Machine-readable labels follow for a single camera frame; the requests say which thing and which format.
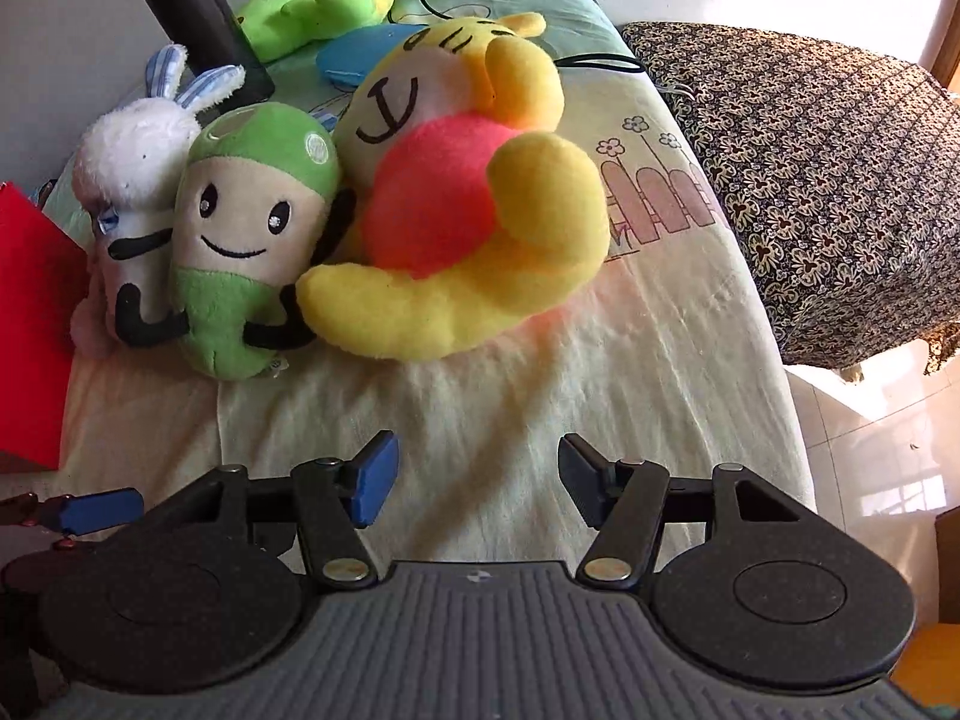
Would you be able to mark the black thermos bottle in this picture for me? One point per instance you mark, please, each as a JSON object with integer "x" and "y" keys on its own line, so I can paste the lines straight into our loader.
{"x": 195, "y": 7}

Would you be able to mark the green frog plush toy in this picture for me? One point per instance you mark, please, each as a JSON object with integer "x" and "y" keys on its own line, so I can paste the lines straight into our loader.
{"x": 300, "y": 15}

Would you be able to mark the orange wooden furniture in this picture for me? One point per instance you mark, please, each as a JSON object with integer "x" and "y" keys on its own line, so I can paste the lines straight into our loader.
{"x": 930, "y": 667}

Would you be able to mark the white rabbit plush toy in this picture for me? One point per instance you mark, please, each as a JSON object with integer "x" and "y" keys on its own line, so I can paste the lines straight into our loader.
{"x": 127, "y": 150}

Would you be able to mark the wooden door frame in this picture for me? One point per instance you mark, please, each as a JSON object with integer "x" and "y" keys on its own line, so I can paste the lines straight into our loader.
{"x": 946, "y": 60}

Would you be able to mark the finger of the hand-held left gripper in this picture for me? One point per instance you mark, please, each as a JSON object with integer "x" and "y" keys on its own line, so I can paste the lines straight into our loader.
{"x": 101, "y": 511}

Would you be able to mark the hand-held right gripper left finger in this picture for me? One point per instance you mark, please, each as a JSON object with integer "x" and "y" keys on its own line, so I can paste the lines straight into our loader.
{"x": 375, "y": 481}

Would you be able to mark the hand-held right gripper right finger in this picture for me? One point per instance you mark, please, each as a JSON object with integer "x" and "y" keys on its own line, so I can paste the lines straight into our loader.
{"x": 581, "y": 481}

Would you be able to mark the red cardboard box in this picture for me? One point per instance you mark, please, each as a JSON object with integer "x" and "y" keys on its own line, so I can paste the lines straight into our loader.
{"x": 30, "y": 315}

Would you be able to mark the yellow tiger plush toy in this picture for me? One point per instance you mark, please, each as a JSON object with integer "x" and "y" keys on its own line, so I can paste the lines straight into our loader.
{"x": 435, "y": 202}

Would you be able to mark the green bean plush toy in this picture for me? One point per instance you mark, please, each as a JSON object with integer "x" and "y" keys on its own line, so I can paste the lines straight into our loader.
{"x": 240, "y": 225}

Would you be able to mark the blue glasses case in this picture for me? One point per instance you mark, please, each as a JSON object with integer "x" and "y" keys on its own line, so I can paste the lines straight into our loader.
{"x": 352, "y": 52}

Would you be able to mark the pale printed bed sheet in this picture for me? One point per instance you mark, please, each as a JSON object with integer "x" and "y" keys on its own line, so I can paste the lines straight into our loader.
{"x": 600, "y": 390}

